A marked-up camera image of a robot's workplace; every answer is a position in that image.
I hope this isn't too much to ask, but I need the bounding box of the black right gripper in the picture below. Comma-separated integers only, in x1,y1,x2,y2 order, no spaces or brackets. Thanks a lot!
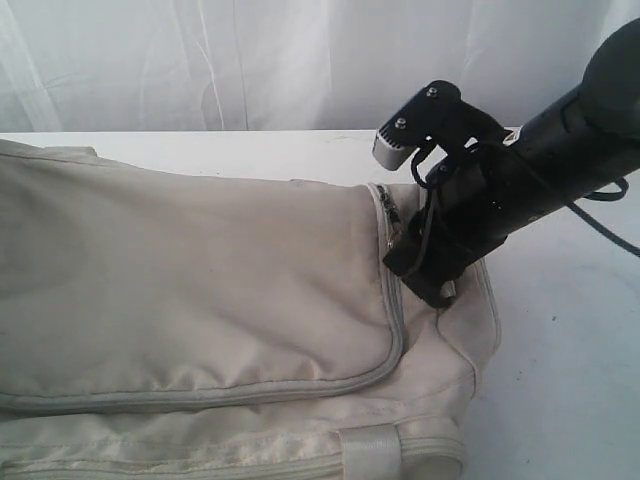
383,149,530,308

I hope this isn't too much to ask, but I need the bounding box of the cream fabric duffel bag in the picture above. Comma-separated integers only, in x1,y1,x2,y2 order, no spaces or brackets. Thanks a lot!
1,141,500,479

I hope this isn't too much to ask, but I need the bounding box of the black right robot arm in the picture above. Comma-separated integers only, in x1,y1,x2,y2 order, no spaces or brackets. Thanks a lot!
373,21,639,308

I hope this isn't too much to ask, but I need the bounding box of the white backdrop curtain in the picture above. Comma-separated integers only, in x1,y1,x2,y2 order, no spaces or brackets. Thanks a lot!
1,1,639,132

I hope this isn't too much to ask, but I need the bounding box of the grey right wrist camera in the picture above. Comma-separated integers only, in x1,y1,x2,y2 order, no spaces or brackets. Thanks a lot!
372,80,509,171

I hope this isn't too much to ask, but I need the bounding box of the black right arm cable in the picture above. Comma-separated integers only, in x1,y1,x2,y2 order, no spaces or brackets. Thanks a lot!
409,134,640,251

